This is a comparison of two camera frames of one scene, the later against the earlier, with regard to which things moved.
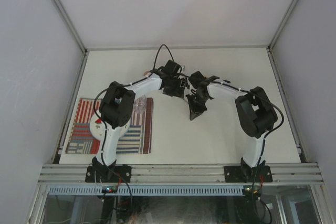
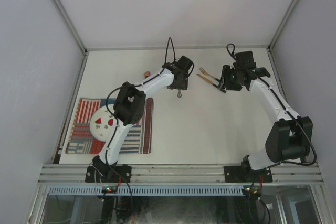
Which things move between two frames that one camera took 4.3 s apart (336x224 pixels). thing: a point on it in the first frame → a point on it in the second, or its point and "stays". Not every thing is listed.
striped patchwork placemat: (137, 140) stays
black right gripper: (195, 112) → (224, 82)
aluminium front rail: (297, 173) stays
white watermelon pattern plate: (97, 127) stays
